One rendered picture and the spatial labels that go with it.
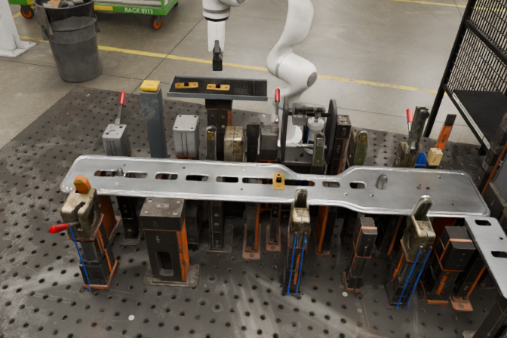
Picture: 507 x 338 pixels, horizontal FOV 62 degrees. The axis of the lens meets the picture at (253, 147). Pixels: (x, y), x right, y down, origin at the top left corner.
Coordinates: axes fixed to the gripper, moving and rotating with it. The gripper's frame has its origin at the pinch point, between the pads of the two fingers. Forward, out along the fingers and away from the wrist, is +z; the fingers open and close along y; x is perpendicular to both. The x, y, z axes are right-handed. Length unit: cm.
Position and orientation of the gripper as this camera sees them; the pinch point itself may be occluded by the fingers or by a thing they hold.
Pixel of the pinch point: (217, 61)
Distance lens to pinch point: 142.6
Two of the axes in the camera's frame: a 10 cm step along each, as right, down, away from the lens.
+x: 10.0, -0.1, 0.6
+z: -0.3, 7.9, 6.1
